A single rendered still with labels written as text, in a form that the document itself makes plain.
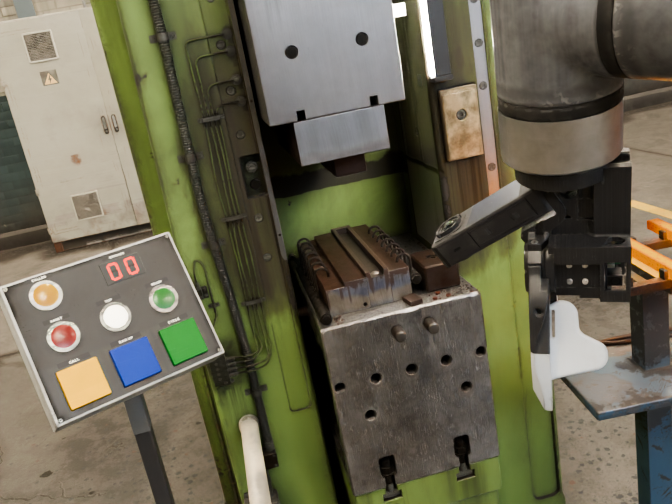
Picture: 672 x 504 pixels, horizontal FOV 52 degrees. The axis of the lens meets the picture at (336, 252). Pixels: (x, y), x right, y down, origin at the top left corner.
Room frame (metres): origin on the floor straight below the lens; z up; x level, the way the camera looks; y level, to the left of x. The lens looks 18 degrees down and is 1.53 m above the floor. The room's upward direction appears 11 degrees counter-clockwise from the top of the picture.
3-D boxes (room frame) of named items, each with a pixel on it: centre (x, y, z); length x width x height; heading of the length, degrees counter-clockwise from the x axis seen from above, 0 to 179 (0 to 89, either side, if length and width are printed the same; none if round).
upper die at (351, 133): (1.67, -0.03, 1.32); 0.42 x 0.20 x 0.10; 8
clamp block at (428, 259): (1.55, -0.23, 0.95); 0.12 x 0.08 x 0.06; 8
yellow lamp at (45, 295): (1.22, 0.55, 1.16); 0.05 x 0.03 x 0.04; 98
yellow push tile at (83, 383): (1.14, 0.50, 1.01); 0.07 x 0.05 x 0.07; 123
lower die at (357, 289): (1.67, -0.03, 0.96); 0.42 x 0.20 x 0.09; 8
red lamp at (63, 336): (1.18, 0.52, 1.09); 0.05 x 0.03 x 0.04; 98
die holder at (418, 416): (1.69, -0.08, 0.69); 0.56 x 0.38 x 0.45; 8
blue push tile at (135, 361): (1.20, 0.41, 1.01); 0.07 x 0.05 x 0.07; 123
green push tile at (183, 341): (1.25, 0.33, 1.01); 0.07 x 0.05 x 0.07; 123
